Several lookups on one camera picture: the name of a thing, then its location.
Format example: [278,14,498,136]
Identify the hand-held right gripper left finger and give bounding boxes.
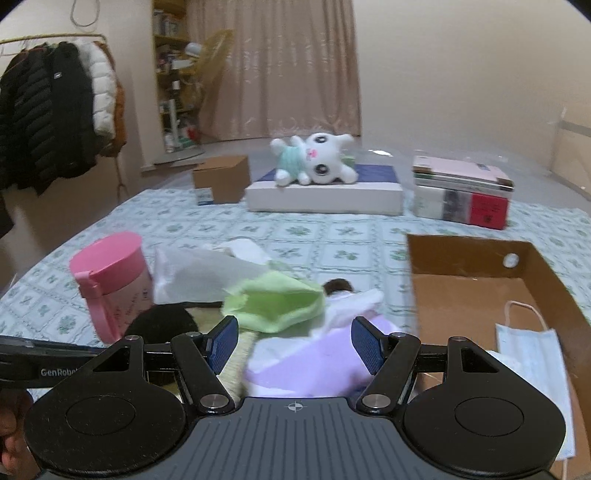
[90,316,241,415]

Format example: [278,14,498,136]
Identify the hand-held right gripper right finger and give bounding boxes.
[351,316,504,415]

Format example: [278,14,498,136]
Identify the light purple cloth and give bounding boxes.
[245,314,416,398]

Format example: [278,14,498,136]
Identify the person's left hand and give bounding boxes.
[0,390,40,480]

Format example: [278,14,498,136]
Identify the small white cloth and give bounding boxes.
[323,290,385,334]

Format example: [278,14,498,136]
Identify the black cloth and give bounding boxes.
[124,302,223,346]

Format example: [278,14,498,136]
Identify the light green cloth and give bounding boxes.
[223,271,326,334]

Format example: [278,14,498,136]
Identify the green floral printed bed sheet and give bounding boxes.
[0,187,591,354]

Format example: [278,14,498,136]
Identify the pink lidded cup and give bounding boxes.
[69,232,155,344]

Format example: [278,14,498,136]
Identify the flat white box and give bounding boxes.
[245,164,405,217]

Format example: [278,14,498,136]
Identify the light blue face mask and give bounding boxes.
[496,300,576,462]

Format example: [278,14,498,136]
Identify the small closed cardboard box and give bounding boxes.
[192,155,251,205]

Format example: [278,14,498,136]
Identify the white and red box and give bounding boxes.
[412,185,510,230]

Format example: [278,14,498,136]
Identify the thin white book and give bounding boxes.
[412,172,514,192]

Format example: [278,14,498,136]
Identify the white plush toy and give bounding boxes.
[270,132,360,188]

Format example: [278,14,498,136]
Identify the metal clothes rack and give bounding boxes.
[0,31,128,200]

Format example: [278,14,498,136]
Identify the pink book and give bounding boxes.
[412,155,515,188]

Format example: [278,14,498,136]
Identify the black puffer jacket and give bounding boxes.
[34,41,100,186]
[0,44,54,195]

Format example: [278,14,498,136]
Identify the brown jacket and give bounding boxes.
[95,41,127,158]

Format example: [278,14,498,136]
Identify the white puffer jacket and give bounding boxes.
[76,39,117,139]

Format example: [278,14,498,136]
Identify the cluttered bookshelf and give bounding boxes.
[152,0,205,154]

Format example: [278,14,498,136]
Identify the cardboard panel with plastic film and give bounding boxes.
[551,106,591,200]

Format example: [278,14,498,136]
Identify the beige curtain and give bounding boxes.
[187,0,362,141]

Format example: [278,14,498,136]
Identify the yellow standing fan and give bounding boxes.
[187,28,234,139]

